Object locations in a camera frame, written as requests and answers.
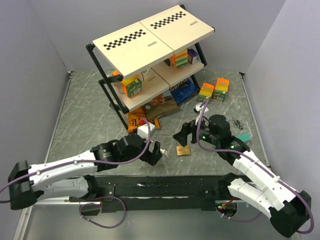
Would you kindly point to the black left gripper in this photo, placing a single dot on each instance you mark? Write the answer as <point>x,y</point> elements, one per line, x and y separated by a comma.
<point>152,157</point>

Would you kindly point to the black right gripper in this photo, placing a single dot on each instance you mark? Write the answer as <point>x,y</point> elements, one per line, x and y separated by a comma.
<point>187,128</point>

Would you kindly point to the silver key pair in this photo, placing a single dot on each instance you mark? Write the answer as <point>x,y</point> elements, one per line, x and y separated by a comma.
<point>164,152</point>

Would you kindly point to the large brass padlock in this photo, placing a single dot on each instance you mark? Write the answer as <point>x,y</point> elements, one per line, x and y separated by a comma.
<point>183,150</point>

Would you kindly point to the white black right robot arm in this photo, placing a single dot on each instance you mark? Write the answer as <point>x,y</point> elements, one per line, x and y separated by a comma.
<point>286,208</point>

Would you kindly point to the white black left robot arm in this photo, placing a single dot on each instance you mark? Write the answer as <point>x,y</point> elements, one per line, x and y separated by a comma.
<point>73,176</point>

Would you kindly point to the brown chips bag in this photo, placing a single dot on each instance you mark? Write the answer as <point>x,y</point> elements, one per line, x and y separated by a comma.
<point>160,105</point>

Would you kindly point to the orange Kettle chips bag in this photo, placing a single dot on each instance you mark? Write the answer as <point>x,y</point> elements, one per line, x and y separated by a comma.
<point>134,120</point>

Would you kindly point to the blue snack bag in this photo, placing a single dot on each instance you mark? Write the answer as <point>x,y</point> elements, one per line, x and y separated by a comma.
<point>183,90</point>

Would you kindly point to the orange green box left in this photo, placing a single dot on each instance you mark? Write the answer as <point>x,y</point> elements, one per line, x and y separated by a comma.
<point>206,92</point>

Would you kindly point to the orange green box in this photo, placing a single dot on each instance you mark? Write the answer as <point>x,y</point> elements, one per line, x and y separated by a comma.
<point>206,92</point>
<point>221,89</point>

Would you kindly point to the teal rectangular box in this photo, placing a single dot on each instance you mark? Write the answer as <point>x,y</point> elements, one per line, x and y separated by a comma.
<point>245,137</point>

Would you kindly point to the orange green box right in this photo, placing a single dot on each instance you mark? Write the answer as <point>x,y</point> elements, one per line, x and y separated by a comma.
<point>221,89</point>

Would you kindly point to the green yellow box on shelf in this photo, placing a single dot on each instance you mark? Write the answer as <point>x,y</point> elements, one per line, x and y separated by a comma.
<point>131,86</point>

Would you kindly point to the white carton on shelf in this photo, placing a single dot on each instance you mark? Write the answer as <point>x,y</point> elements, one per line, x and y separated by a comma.
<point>145,74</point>

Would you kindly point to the orange bottle on shelf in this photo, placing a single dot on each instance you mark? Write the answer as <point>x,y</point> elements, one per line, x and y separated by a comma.
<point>117,78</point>

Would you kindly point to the stacked sponges pack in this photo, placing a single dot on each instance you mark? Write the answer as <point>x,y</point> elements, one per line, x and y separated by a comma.
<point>180,60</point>

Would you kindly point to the purple white small box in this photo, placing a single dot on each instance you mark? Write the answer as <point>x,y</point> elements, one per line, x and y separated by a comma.
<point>192,55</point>

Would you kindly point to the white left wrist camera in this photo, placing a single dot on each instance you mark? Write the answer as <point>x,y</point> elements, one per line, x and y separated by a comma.
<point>145,129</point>

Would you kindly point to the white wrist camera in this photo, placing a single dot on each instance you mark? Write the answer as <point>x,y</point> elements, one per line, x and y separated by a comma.
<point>198,108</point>
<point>145,129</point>

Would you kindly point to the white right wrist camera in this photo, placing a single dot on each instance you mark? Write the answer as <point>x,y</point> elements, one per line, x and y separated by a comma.
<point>198,108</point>

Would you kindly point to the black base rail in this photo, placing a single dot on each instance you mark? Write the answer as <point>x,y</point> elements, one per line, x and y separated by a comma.
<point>174,192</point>

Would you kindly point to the black frame cream shelf rack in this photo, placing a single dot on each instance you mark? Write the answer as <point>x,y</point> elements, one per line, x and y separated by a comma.
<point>149,43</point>

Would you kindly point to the aluminium frame rail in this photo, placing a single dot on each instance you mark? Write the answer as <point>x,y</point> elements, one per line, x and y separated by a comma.
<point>53,201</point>

